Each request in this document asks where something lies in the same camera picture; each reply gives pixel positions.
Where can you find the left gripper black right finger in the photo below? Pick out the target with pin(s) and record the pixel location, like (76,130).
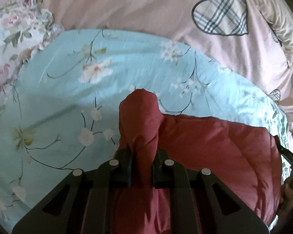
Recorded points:
(200,202)

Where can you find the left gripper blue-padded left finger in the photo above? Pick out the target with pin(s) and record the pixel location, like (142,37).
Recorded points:
(64,208)

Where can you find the red quilted puffer coat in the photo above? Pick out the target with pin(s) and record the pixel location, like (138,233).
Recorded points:
(243,157)

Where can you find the person's right hand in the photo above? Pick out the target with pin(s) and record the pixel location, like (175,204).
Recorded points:
(286,200)

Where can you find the light blue floral bed sheet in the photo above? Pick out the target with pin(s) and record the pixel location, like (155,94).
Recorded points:
(62,111)

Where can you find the pink heart-pattern duvet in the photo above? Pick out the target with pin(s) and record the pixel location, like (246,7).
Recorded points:
(233,32)

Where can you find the beige pillow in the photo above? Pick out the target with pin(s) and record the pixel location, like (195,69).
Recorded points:
(277,14)

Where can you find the white pink floral quilt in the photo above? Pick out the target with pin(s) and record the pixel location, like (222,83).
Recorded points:
(26,27)

